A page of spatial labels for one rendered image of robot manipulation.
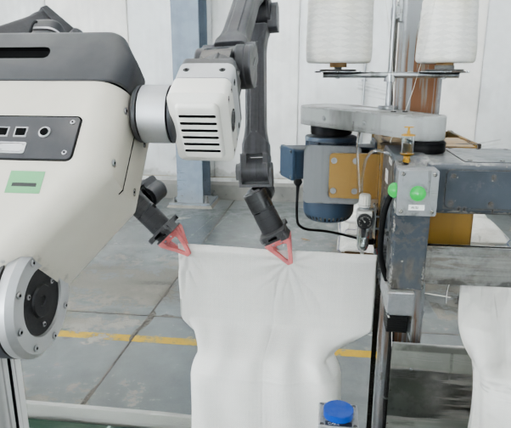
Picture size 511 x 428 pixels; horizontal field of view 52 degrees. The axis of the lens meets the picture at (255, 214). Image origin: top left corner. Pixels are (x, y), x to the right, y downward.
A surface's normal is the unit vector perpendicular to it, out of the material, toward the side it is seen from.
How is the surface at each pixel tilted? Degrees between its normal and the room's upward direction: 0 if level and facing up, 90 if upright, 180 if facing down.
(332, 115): 90
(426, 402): 90
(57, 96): 50
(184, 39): 90
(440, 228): 90
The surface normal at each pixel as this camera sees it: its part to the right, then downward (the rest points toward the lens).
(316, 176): -0.13, 0.25
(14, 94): -0.10, -0.43
